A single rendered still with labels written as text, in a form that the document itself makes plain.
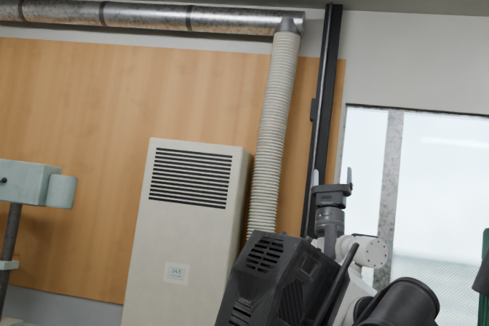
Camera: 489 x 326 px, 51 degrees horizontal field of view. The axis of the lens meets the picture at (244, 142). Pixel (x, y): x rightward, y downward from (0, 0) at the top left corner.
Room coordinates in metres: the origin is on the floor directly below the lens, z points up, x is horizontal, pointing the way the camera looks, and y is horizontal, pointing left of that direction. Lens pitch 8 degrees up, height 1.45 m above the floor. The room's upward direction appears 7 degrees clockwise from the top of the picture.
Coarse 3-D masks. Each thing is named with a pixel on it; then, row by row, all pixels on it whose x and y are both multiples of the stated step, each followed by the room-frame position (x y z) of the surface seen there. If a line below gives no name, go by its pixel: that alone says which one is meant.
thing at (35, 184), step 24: (0, 168) 2.68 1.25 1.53; (24, 168) 2.65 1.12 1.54; (48, 168) 2.67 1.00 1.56; (0, 192) 2.68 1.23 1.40; (24, 192) 2.64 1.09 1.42; (48, 192) 2.65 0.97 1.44; (72, 192) 2.67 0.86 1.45; (0, 264) 2.69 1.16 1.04; (0, 288) 2.73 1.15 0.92; (0, 312) 2.74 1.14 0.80
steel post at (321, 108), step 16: (336, 16) 2.74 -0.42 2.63; (336, 32) 2.74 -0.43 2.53; (336, 48) 2.74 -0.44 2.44; (320, 64) 2.75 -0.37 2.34; (336, 64) 2.76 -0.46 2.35; (320, 80) 2.75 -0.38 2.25; (320, 96) 2.73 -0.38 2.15; (320, 112) 2.73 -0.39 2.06; (320, 128) 2.74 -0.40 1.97; (320, 144) 2.74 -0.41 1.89; (320, 160) 2.74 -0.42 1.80; (320, 176) 2.74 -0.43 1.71; (304, 208) 2.75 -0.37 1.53; (304, 224) 2.75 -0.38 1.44
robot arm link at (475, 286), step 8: (488, 248) 0.98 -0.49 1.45; (488, 256) 0.98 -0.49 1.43; (488, 264) 0.98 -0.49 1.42; (480, 272) 0.99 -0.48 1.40; (488, 272) 0.98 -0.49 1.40; (480, 280) 0.98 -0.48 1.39; (488, 280) 0.98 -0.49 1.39; (472, 288) 1.00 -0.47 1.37; (480, 288) 0.98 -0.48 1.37; (488, 288) 0.98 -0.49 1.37; (488, 296) 0.99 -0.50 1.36
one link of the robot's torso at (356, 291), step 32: (256, 256) 1.17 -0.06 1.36; (288, 256) 0.99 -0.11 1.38; (320, 256) 1.01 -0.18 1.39; (352, 256) 0.99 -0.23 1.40; (256, 288) 1.03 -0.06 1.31; (288, 288) 0.98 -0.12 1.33; (320, 288) 1.01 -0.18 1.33; (352, 288) 1.01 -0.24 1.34; (224, 320) 1.10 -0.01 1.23; (256, 320) 0.99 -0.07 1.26; (288, 320) 0.98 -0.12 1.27; (320, 320) 0.97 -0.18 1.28; (352, 320) 0.98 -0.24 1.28
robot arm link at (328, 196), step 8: (328, 184) 1.53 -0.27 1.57; (336, 184) 1.52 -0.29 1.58; (344, 184) 1.51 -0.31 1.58; (312, 192) 1.56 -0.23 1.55; (320, 192) 1.54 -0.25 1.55; (328, 192) 1.52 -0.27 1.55; (336, 192) 1.51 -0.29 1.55; (344, 192) 1.51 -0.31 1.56; (320, 200) 1.53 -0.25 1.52; (328, 200) 1.52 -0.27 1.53; (336, 200) 1.50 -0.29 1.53; (344, 200) 1.51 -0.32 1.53; (320, 208) 1.50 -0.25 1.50; (328, 208) 1.49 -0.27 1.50; (336, 208) 1.49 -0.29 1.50; (344, 208) 1.53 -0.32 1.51; (320, 216) 1.49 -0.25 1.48; (328, 216) 1.48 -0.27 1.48; (336, 216) 1.48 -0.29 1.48; (344, 216) 1.50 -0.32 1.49; (344, 224) 1.50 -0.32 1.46
